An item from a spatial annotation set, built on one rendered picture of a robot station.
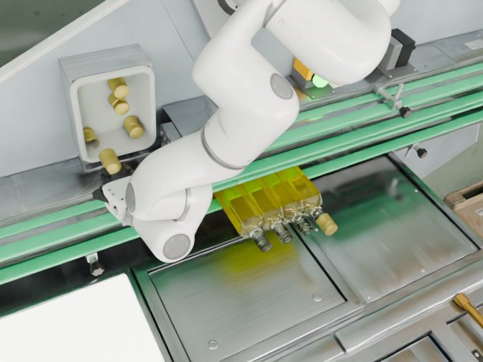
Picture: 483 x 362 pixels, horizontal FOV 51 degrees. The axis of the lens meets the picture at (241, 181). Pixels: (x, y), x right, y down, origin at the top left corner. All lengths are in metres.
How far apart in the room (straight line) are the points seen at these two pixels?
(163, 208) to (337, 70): 0.34
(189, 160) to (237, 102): 0.13
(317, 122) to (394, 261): 0.44
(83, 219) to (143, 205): 0.42
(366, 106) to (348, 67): 0.77
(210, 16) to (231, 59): 0.53
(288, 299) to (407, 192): 0.58
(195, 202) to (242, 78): 0.27
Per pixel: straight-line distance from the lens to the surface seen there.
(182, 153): 0.72
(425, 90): 1.55
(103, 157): 1.09
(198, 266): 1.28
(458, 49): 1.76
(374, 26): 0.67
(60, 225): 1.17
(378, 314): 1.30
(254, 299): 1.24
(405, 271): 1.44
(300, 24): 0.63
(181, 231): 0.84
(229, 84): 0.62
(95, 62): 1.09
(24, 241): 1.16
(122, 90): 1.12
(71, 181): 1.22
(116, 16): 1.10
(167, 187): 0.72
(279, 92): 0.62
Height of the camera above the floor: 1.68
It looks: 35 degrees down
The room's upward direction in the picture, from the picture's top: 145 degrees clockwise
